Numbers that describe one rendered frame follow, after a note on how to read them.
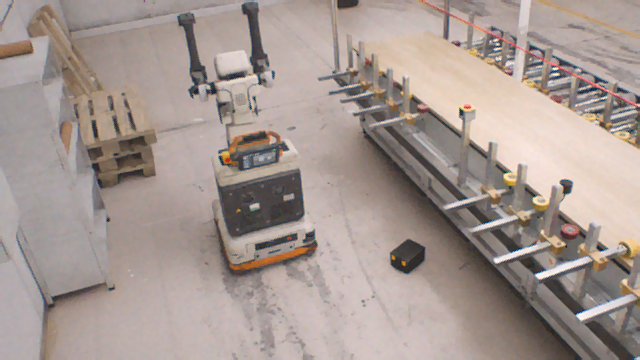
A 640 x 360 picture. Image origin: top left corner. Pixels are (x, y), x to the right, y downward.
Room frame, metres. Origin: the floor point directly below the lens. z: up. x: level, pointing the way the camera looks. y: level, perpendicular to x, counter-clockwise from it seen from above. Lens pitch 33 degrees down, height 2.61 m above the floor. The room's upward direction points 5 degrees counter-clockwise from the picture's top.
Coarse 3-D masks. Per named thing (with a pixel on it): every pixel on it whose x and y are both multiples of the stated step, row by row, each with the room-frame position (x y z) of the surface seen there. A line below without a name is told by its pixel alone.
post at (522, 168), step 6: (522, 162) 2.31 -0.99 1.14; (522, 168) 2.28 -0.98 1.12; (516, 174) 2.31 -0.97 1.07; (522, 174) 2.28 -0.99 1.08; (516, 180) 2.31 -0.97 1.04; (522, 180) 2.29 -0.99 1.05; (516, 186) 2.30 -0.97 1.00; (522, 186) 2.29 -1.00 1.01; (516, 192) 2.30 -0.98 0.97; (522, 192) 2.29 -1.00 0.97; (516, 198) 2.29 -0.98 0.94; (522, 198) 2.29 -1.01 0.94; (516, 204) 2.29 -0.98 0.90; (522, 204) 2.29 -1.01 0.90; (516, 210) 2.28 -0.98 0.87; (510, 228) 2.30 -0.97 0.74; (516, 228) 2.29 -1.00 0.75
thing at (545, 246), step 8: (568, 240) 2.03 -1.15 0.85; (528, 248) 1.99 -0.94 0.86; (536, 248) 1.99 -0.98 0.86; (544, 248) 1.99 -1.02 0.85; (504, 256) 1.95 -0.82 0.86; (512, 256) 1.95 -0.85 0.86; (520, 256) 1.95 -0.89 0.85; (528, 256) 1.97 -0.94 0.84; (496, 264) 1.92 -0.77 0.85; (504, 264) 1.93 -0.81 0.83
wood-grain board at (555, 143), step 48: (384, 48) 4.70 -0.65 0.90; (432, 48) 4.61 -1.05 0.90; (432, 96) 3.65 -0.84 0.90; (480, 96) 3.58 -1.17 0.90; (528, 96) 3.52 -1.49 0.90; (480, 144) 2.92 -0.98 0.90; (528, 144) 2.87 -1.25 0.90; (576, 144) 2.83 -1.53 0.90; (624, 144) 2.78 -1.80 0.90; (576, 192) 2.35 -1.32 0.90; (624, 192) 2.31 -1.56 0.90
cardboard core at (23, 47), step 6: (12, 42) 3.40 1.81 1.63; (18, 42) 3.40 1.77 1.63; (24, 42) 3.40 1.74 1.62; (30, 42) 3.45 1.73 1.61; (0, 48) 3.35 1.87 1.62; (6, 48) 3.36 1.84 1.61; (12, 48) 3.36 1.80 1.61; (18, 48) 3.37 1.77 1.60; (24, 48) 3.38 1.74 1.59; (30, 48) 3.39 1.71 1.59; (0, 54) 3.34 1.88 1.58; (6, 54) 3.35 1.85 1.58; (12, 54) 3.36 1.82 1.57; (18, 54) 3.38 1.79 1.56
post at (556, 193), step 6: (552, 186) 2.07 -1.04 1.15; (558, 186) 2.05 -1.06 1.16; (552, 192) 2.07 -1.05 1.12; (558, 192) 2.05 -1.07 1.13; (552, 198) 2.06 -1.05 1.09; (558, 198) 2.05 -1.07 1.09; (552, 204) 2.05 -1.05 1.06; (558, 204) 2.05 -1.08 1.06; (552, 210) 2.05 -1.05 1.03; (558, 210) 2.05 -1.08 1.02; (546, 216) 2.07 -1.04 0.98; (552, 216) 2.04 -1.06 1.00; (546, 222) 2.07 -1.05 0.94; (552, 222) 2.05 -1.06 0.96; (546, 228) 2.06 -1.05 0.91; (552, 228) 2.05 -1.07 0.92; (546, 234) 2.06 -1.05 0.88; (552, 234) 2.05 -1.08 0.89
